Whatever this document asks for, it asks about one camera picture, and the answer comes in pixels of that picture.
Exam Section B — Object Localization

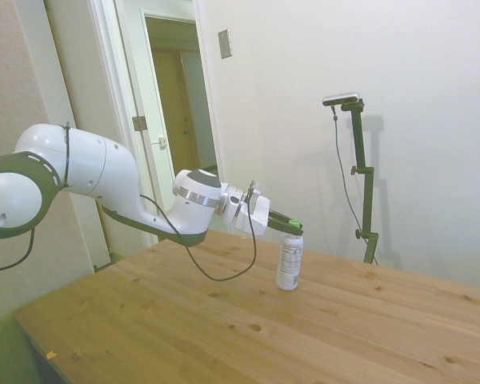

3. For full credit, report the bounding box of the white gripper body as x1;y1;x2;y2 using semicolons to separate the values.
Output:
234;194;273;238

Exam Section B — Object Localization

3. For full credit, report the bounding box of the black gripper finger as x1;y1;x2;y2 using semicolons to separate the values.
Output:
266;218;306;237
269;208;301;226

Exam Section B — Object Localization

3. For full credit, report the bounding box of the white green-capped water bottle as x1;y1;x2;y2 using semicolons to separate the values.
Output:
275;218;305;292

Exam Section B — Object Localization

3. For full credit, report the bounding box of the white open door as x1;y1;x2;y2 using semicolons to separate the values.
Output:
43;0;161;275

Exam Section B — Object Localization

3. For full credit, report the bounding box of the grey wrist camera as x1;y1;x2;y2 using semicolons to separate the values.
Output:
244;179;262;201

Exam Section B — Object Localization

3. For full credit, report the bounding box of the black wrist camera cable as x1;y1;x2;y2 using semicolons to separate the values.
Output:
0;182;261;282

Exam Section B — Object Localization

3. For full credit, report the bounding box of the black camera stand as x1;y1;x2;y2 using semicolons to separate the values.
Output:
339;99;380;265

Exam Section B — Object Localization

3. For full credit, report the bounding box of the grey exterior camera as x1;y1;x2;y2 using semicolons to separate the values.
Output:
322;91;362;108

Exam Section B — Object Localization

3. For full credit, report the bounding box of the grey wall plate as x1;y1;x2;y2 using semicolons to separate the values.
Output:
218;28;234;60

